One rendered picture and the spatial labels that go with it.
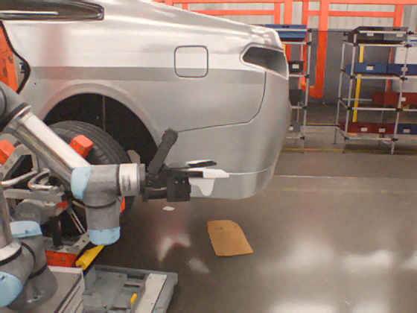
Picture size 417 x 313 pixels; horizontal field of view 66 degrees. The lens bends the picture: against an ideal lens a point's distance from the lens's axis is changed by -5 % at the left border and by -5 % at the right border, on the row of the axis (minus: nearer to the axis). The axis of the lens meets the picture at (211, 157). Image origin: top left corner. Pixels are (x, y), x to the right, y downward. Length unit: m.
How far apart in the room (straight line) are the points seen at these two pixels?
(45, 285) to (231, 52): 1.24
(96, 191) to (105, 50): 1.16
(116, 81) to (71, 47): 0.30
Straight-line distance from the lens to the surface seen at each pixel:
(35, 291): 1.12
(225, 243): 2.84
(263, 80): 1.69
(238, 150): 1.73
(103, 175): 0.78
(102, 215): 0.81
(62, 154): 0.91
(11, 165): 1.76
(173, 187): 0.77
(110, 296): 2.04
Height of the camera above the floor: 1.49
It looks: 17 degrees down
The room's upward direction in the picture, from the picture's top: straight up
